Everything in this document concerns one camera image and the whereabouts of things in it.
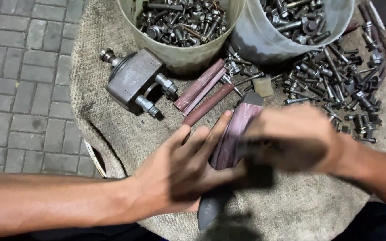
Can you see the person's right hand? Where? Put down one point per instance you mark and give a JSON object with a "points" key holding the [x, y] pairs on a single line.
{"points": [[300, 140]]}

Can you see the person's left hand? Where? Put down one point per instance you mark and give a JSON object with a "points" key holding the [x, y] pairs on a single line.
{"points": [[176, 174]]}

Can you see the person's right fingers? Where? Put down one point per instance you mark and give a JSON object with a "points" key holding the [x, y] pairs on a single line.
{"points": [[261, 139]]}

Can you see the maroon sandpaper sheet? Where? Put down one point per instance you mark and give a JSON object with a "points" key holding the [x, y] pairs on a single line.
{"points": [[231, 137]]}

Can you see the grey tapered metal piece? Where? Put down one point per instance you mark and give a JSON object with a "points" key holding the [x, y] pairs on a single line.
{"points": [[211, 207]]}

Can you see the dark maroon sandpaper roll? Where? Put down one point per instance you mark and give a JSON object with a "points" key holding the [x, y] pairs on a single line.
{"points": [[209, 103]]}

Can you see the thin pale rolled sandpaper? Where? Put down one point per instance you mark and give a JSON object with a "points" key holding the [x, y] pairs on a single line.
{"points": [[206, 91]]}

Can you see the beige burlap cloth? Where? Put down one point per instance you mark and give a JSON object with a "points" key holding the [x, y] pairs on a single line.
{"points": [[297, 207]]}

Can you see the wide rolled maroon sandpaper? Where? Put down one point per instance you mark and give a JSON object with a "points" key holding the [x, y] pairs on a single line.
{"points": [[196, 87]]}

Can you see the loose pile of bolts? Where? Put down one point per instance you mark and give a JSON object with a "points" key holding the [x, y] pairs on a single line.
{"points": [[330, 80]]}

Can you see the grey translucent plastic bucket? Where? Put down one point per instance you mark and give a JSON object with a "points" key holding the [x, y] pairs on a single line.
{"points": [[256, 43]]}

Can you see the beige plastic bucket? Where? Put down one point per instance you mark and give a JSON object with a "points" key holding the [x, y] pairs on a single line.
{"points": [[186, 57]]}

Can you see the heap of bolts in grey bucket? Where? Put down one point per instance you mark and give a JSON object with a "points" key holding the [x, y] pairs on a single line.
{"points": [[297, 23]]}

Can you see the heap of bolts in beige bucket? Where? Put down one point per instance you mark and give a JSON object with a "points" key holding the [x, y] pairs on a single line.
{"points": [[183, 21]]}

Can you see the grey metal block with fittings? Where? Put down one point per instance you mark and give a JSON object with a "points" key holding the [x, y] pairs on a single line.
{"points": [[131, 78]]}

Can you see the rusty metal rod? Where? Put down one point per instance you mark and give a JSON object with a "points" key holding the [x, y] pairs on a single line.
{"points": [[369, 20]]}

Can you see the white plastic strip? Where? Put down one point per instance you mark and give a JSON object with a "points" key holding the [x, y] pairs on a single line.
{"points": [[95, 159]]}

